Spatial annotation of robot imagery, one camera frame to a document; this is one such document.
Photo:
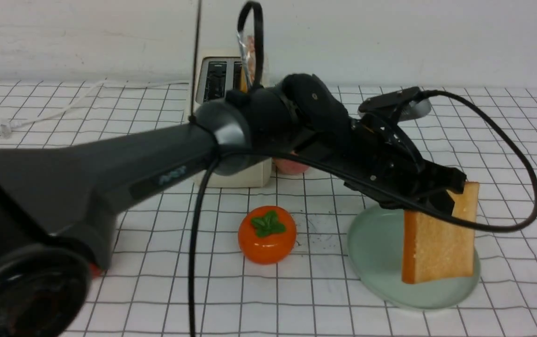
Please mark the cream white toaster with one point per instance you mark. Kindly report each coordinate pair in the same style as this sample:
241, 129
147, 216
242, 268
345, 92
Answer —
218, 71

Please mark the orange persimmon with green leaf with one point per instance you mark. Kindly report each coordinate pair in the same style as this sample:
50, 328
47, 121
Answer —
267, 235

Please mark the light green plate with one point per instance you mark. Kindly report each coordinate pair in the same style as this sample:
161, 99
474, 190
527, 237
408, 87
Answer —
375, 247

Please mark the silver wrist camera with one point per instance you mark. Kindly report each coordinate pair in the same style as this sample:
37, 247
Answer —
385, 104

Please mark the white grid tablecloth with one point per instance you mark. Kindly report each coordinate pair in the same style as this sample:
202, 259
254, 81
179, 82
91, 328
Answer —
311, 292

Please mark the pink peach with leaf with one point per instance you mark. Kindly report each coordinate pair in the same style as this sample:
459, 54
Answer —
287, 167

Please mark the toast slice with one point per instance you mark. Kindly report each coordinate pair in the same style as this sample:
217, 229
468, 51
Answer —
434, 249
249, 70

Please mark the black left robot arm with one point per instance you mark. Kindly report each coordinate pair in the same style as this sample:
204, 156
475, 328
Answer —
58, 206

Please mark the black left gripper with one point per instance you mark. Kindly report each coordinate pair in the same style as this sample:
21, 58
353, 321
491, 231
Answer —
386, 167

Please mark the red apple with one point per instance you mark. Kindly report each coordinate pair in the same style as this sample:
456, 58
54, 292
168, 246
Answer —
95, 271

